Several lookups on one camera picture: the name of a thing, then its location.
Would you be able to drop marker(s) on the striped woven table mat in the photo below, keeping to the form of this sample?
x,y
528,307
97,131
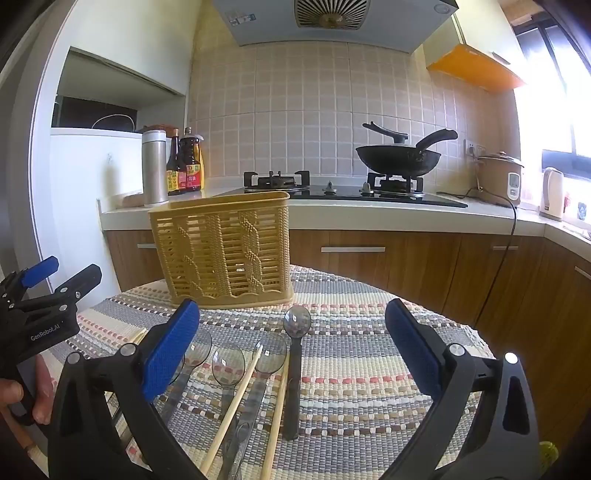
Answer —
x,y
351,369

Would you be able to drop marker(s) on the orange wall cabinet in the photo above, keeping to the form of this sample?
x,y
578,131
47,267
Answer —
x,y
480,69

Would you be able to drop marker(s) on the dark box appliance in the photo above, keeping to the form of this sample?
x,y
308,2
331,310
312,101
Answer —
x,y
78,113

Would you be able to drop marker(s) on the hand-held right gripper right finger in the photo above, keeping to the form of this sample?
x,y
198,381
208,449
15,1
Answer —
x,y
413,355

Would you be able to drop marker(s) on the black gas stove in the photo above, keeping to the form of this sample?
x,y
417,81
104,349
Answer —
x,y
341,194

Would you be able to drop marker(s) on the yellow plastic utensil basket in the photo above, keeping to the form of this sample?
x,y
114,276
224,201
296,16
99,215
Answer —
x,y
221,249

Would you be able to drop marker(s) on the large dark sauce bottle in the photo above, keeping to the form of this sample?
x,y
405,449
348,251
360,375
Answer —
x,y
191,166

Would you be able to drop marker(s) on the black wok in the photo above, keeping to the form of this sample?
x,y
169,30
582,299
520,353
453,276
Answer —
x,y
397,159

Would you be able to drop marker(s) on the white refrigerator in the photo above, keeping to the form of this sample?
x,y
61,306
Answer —
x,y
92,184

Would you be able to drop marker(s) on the steel thermos flask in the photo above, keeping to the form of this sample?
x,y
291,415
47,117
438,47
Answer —
x,y
154,170

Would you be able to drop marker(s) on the range hood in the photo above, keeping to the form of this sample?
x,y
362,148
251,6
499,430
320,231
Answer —
x,y
277,25

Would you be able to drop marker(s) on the wooden chopstick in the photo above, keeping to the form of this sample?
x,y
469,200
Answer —
x,y
277,415
132,337
235,401
141,338

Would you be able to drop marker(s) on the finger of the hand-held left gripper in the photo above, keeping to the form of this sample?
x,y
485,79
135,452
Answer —
x,y
39,272
69,290

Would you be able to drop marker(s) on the white electric kettle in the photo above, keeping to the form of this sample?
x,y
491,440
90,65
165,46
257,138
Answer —
x,y
551,194

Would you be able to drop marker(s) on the slim dark sauce bottle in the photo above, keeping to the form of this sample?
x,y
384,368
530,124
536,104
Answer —
x,y
173,170

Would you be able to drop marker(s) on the clear plastic spoon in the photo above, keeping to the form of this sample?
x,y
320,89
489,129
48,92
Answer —
x,y
272,353
228,364
199,348

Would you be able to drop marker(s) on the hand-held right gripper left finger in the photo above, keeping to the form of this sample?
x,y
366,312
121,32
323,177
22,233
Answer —
x,y
171,350

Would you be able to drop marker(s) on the window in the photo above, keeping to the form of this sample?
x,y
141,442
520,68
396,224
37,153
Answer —
x,y
549,69

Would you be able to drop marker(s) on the beige rice cooker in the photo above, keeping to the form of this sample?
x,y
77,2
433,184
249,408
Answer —
x,y
496,180

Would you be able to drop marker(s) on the stove knob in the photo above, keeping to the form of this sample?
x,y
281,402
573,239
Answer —
x,y
365,187
329,187

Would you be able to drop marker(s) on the white kitchen counter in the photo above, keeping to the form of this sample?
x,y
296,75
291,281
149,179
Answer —
x,y
392,217

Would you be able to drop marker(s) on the wall socket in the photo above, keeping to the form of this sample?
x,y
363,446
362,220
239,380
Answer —
x,y
474,149

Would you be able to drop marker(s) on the person's left hand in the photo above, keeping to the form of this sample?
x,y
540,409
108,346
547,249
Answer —
x,y
44,392

